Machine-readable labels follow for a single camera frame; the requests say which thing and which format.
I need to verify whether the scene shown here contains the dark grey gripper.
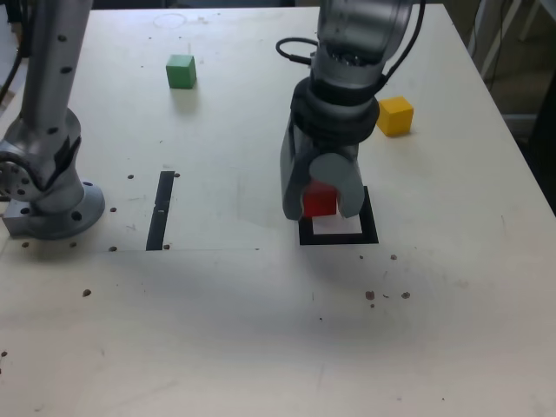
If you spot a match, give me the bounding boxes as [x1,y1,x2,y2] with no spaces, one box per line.
[278,116,364,222]

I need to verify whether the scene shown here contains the red cube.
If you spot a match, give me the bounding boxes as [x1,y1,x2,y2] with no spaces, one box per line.
[302,181,339,218]

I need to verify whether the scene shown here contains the yellow cube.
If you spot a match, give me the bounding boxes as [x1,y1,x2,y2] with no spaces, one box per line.
[375,96,414,138]

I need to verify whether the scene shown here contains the green cube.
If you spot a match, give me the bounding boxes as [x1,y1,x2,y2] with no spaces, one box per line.
[165,54,197,89]

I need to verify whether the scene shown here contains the black tape square outline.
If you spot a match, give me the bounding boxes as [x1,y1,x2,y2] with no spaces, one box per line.
[297,185,380,247]

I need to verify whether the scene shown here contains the black tape strip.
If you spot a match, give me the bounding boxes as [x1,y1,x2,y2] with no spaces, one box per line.
[145,170,175,252]

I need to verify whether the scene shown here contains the white metal frame legs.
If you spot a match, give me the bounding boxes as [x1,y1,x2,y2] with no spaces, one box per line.
[467,0,556,88]

